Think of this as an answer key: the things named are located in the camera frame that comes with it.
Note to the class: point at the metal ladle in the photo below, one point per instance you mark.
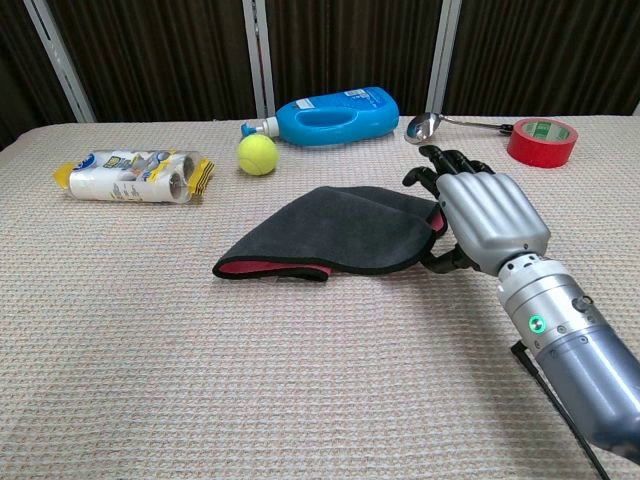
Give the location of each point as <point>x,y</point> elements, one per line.
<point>422,127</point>

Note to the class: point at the white rolls in plastic pack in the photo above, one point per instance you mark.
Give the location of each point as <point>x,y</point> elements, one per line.
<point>115,182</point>

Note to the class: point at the grey and red cloth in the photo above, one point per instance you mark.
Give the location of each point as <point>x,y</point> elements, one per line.
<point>340,230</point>

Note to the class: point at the yellow tennis ball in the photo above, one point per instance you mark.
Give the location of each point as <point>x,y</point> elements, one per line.
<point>257,155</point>

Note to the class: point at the blue detergent pump bottle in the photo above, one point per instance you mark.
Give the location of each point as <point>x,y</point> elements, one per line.
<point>370,115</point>

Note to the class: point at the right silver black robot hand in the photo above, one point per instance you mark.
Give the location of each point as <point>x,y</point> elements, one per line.
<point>490,215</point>

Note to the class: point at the red tape roll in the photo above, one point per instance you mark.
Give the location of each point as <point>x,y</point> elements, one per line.
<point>535,155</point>

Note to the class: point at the white metal partition post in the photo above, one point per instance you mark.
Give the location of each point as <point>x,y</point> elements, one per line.
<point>257,50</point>
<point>60,60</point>
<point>442,50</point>

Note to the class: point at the beige woven tablecloth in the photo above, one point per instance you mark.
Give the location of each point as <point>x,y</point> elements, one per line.
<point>250,375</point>

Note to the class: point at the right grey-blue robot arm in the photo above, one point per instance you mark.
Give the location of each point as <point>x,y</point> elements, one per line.
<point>575,350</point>

